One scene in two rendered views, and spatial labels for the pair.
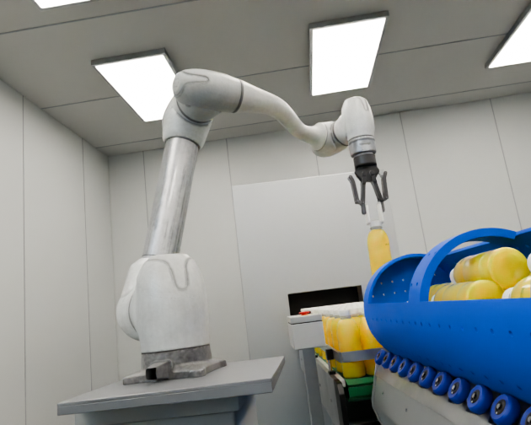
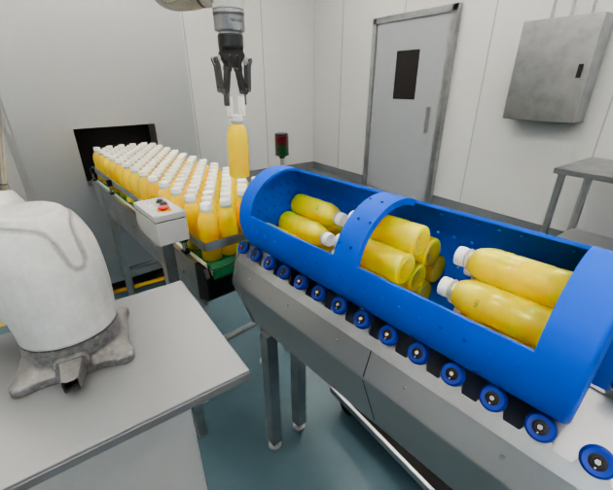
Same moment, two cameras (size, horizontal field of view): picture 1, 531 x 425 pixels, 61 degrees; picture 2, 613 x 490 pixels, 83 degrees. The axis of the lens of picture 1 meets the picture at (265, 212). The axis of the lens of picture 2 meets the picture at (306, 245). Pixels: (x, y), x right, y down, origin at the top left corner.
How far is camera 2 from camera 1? 56 cm
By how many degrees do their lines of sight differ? 53
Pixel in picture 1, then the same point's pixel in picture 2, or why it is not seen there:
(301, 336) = (165, 233)
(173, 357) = (86, 349)
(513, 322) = (499, 352)
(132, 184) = not seen: outside the picture
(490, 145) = not seen: outside the picture
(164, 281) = (50, 263)
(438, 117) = not seen: outside the picture
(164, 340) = (69, 334)
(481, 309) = (458, 323)
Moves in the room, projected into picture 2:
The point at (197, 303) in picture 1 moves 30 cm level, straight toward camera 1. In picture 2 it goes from (102, 276) to (203, 358)
